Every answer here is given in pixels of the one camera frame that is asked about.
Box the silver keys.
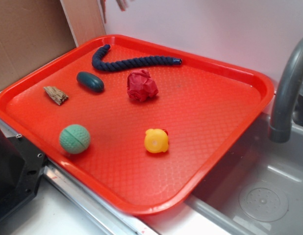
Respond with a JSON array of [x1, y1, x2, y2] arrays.
[[116, 0, 128, 11]]

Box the red plastic tray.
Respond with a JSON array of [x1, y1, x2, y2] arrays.
[[0, 35, 274, 215]]

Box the yellow rubber duck toy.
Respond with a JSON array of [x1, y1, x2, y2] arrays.
[[144, 129, 169, 154]]

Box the crumpled red paper ball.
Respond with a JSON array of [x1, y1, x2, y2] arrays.
[[127, 69, 159, 102]]

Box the dark teal oval object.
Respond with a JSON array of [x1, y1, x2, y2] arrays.
[[76, 71, 104, 93]]

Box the green dimpled ball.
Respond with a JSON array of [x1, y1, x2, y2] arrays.
[[59, 124, 91, 154]]

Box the small brown wood piece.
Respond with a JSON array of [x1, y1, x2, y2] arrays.
[[43, 86, 69, 106]]

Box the grey toy sink basin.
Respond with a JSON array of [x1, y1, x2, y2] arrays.
[[186, 114, 303, 235]]

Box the grey plastic faucet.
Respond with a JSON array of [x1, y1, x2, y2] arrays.
[[268, 38, 303, 143]]

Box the brown cardboard panel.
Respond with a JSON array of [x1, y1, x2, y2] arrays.
[[0, 0, 105, 91]]

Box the dark blue rope piece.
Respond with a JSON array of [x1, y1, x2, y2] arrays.
[[91, 44, 183, 72]]

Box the silver metal rail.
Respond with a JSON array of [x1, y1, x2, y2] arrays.
[[0, 115, 159, 235]]

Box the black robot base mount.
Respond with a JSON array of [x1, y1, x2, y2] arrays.
[[0, 129, 46, 223]]

